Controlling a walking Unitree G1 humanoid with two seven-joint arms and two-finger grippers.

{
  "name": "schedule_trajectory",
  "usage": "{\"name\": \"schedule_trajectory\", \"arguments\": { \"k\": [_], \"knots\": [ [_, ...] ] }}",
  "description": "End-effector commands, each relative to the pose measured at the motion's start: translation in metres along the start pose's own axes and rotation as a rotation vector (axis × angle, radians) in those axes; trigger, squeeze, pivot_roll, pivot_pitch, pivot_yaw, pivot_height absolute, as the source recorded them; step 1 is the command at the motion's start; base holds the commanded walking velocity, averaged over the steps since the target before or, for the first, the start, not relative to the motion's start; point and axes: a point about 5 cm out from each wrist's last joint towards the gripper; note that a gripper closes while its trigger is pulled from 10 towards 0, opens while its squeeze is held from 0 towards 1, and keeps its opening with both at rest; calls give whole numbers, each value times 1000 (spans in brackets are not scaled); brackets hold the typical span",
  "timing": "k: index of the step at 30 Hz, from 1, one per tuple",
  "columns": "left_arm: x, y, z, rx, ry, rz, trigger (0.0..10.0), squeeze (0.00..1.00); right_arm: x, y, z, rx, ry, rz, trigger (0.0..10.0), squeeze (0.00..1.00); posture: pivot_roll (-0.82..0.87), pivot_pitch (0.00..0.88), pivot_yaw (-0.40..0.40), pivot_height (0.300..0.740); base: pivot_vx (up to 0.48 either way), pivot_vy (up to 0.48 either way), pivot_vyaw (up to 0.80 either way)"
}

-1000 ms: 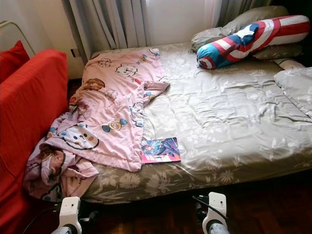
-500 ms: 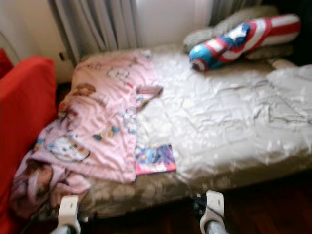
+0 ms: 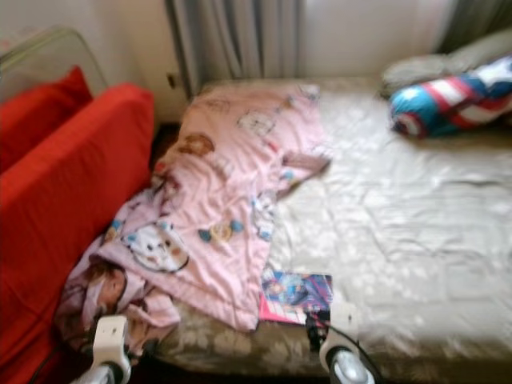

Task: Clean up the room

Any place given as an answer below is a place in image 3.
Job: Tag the anime cover book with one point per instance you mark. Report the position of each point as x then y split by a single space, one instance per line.
296 294

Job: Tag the pink cartoon print blanket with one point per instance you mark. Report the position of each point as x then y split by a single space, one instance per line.
216 200

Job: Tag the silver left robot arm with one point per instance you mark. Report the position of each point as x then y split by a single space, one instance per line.
108 376

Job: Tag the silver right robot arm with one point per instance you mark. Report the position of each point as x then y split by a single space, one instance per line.
350 370

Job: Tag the beige floral bed sheet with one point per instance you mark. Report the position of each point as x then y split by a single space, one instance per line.
408 224

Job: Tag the long red cushion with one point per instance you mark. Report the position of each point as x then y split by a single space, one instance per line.
40 112
64 216

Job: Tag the red white blue bolster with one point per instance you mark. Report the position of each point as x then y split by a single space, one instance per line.
444 96

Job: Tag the grey leaf print pillow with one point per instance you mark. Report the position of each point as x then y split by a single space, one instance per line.
420 70

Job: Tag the grey curtain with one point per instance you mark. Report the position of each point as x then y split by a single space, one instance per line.
476 20
236 40

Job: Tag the quilted white mattress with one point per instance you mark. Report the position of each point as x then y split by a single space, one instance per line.
48 60

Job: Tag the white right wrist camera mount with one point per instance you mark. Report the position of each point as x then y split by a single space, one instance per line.
344 318

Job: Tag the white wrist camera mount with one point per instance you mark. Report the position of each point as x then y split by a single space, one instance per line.
110 336
344 318

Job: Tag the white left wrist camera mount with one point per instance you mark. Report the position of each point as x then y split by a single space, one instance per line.
110 336

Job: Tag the dark wall socket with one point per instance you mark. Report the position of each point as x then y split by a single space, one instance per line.
172 81

